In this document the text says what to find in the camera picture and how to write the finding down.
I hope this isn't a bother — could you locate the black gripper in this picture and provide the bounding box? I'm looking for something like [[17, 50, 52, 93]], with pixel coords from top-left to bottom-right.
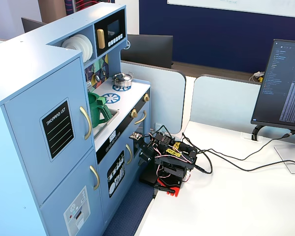
[[134, 134, 163, 168]]

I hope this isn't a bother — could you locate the blue shopping list cabinet door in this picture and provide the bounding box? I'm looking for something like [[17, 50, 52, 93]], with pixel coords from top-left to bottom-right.
[[3, 57, 95, 205]]

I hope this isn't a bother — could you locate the red printed arm base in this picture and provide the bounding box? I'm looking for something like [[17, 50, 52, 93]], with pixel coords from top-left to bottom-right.
[[157, 178, 181, 198]]

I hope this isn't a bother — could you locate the blue door with dishes print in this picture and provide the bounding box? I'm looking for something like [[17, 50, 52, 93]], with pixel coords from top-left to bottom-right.
[[96, 134, 134, 222]]

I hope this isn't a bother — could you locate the blue door with dispenser print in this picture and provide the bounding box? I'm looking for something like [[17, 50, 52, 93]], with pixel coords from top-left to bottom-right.
[[39, 147, 106, 236]]

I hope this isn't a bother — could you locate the black flat base block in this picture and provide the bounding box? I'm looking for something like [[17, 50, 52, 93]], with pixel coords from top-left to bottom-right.
[[139, 171, 159, 186]]

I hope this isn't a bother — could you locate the black table clamp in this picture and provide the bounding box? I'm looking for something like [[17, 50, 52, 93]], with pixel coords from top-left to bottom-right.
[[152, 184, 176, 197]]

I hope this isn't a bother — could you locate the pale blue desk divider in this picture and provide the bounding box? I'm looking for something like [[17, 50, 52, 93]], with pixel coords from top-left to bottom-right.
[[120, 60, 187, 135], [189, 74, 263, 134]]

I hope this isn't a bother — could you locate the dark blue textured mat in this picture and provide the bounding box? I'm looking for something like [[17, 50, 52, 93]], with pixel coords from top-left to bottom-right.
[[102, 180, 155, 236]]

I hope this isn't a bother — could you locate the green toy pitcher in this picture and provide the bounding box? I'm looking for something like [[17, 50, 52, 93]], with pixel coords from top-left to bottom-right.
[[88, 91, 112, 129]]

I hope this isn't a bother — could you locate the silver toy pot with lid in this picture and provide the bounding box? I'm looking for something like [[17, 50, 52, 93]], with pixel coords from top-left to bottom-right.
[[112, 72, 135, 88]]

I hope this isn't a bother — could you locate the wide black monitor back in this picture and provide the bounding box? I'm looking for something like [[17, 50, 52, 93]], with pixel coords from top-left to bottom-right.
[[120, 34, 174, 70]]

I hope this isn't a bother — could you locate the white plates stack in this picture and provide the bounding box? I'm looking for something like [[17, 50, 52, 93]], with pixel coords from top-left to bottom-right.
[[75, 33, 93, 62]]

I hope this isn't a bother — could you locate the white toy plate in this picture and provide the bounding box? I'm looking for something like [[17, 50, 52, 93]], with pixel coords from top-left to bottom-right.
[[61, 36, 86, 54], [68, 35, 89, 59]]

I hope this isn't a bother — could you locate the blue toy kitchen body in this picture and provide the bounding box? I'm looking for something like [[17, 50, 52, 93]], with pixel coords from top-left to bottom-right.
[[0, 2, 152, 236]]

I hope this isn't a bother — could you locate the silver monitor stand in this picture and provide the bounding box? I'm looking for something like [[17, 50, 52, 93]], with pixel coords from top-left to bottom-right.
[[274, 129, 295, 176]]

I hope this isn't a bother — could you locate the lit computer monitor with code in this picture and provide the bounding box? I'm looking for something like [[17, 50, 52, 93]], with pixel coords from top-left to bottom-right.
[[250, 38, 295, 131]]

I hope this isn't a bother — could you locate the brown wooden panel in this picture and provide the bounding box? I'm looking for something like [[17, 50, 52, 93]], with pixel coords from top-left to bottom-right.
[[38, 0, 67, 24]]

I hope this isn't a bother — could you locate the small black monitor back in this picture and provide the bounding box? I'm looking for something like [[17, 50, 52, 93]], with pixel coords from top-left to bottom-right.
[[21, 17, 48, 33]]

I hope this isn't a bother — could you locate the white whiteboard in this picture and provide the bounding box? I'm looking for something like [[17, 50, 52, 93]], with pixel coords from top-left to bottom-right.
[[166, 0, 295, 19]]

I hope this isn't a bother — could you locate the blue oven door gold handle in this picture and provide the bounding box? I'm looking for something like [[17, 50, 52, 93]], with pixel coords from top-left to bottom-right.
[[132, 107, 148, 158]]

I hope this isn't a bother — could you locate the black cable to monitor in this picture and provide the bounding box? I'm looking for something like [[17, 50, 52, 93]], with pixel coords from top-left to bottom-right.
[[181, 132, 292, 162]]

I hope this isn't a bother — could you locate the long black power cable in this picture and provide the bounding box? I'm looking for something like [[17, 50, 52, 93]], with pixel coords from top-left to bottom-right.
[[190, 147, 295, 176]]

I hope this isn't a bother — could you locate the black microwave door gold handle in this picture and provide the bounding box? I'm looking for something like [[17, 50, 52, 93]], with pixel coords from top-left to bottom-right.
[[93, 9, 126, 58]]

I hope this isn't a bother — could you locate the yellow and white cable bundle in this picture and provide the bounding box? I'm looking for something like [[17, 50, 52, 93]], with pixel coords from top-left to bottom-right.
[[248, 70, 266, 84]]

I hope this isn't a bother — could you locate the rack with red cables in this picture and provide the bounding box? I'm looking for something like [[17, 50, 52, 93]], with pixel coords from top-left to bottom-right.
[[63, 0, 115, 16]]

